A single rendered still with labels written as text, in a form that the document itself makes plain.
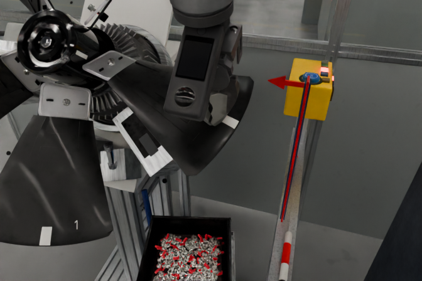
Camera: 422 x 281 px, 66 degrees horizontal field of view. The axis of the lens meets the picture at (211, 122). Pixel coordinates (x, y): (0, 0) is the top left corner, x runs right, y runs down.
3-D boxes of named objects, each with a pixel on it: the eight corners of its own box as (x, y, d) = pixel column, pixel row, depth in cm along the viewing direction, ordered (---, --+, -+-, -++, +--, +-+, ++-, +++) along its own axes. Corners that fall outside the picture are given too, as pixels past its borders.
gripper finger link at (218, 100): (238, 106, 55) (237, 64, 48) (229, 133, 51) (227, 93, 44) (220, 103, 56) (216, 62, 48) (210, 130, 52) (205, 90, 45)
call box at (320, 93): (288, 90, 94) (294, 56, 88) (324, 95, 91) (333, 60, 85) (282, 120, 81) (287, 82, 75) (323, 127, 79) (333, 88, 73)
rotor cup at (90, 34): (47, 84, 69) (-6, 67, 56) (71, 21, 69) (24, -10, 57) (103, 105, 65) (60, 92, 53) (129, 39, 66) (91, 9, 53)
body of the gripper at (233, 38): (244, 58, 49) (244, -20, 39) (230, 99, 43) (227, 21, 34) (196, 52, 50) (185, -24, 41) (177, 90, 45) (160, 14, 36)
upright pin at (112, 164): (111, 162, 73) (106, 140, 70) (119, 164, 73) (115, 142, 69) (106, 169, 72) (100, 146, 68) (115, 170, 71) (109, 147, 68)
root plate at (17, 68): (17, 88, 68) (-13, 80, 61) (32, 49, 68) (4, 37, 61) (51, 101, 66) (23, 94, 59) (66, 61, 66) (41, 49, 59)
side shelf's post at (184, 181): (184, 219, 175) (174, 82, 128) (191, 221, 174) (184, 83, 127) (181, 226, 172) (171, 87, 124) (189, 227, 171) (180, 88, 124)
